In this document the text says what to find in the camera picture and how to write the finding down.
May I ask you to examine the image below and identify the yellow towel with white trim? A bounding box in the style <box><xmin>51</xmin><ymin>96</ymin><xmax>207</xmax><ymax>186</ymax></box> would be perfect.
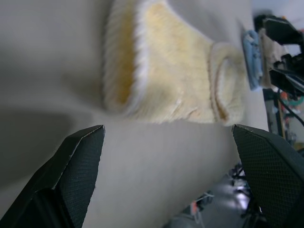
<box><xmin>102</xmin><ymin>0</ymin><xmax>249</xmax><ymax>125</ymax></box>

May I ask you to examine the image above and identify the folded beige towel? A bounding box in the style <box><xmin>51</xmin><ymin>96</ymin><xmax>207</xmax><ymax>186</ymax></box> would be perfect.
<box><xmin>257</xmin><ymin>28</ymin><xmax>289</xmax><ymax>87</ymax></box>

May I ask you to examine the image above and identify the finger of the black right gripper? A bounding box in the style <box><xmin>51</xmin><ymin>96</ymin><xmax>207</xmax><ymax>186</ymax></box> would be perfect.
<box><xmin>269</xmin><ymin>68</ymin><xmax>304</xmax><ymax>96</ymax></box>
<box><xmin>262</xmin><ymin>16</ymin><xmax>304</xmax><ymax>46</ymax></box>

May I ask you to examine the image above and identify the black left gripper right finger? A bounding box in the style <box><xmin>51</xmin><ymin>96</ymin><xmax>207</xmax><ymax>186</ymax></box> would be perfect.
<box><xmin>232</xmin><ymin>123</ymin><xmax>304</xmax><ymax>228</ymax></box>

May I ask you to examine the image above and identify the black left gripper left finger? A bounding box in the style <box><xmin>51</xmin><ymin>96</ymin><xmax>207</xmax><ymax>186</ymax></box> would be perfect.
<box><xmin>0</xmin><ymin>125</ymin><xmax>106</xmax><ymax>228</ymax></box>

